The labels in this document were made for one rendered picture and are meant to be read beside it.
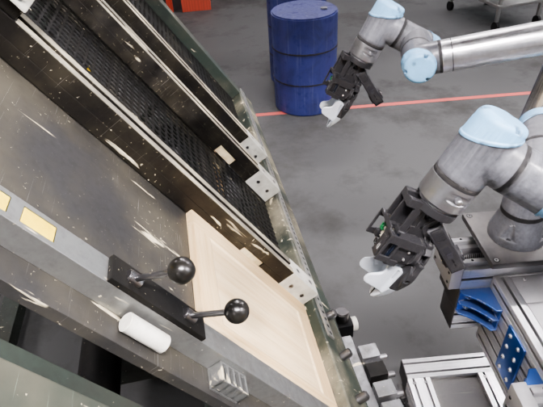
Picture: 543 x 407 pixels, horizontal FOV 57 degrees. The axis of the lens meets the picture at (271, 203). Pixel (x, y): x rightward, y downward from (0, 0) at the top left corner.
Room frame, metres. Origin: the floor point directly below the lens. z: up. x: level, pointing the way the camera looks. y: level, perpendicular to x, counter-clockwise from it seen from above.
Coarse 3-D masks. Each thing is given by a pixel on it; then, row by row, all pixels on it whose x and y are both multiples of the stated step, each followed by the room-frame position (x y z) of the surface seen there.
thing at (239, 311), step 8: (232, 304) 0.49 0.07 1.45; (240, 304) 0.49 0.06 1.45; (184, 312) 0.53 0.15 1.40; (192, 312) 0.53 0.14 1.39; (200, 312) 0.52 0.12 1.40; (208, 312) 0.51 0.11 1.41; (216, 312) 0.51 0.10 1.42; (224, 312) 0.49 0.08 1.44; (232, 312) 0.48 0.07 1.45; (240, 312) 0.48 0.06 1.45; (248, 312) 0.49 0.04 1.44; (192, 320) 0.52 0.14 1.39; (232, 320) 0.48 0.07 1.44; (240, 320) 0.48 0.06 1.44
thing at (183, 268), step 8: (176, 264) 0.48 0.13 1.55; (184, 264) 0.48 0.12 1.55; (192, 264) 0.48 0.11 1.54; (128, 272) 0.52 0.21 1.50; (136, 272) 0.53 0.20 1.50; (152, 272) 0.51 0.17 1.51; (160, 272) 0.50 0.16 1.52; (168, 272) 0.48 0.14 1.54; (176, 272) 0.47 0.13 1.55; (184, 272) 0.47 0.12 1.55; (192, 272) 0.48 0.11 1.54; (128, 280) 0.51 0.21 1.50; (136, 280) 0.52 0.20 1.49; (144, 280) 0.51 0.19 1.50; (176, 280) 0.47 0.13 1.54; (184, 280) 0.47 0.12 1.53
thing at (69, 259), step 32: (0, 224) 0.48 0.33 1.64; (32, 256) 0.48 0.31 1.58; (64, 256) 0.49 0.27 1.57; (96, 256) 0.53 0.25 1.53; (96, 288) 0.49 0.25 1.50; (160, 320) 0.50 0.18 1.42; (192, 352) 0.51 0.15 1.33; (224, 352) 0.53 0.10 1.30; (256, 384) 0.52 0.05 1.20; (288, 384) 0.57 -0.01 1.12
